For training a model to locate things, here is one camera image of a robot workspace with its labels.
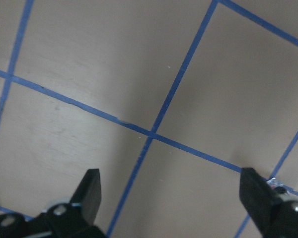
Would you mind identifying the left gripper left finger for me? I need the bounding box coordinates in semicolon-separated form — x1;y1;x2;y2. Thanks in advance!
70;169;101;225

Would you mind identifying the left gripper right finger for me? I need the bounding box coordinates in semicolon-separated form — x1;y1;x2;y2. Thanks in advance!
239;168;280;235

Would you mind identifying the yellow push button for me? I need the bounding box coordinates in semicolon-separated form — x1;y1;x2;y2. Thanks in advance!
267;178;289;194

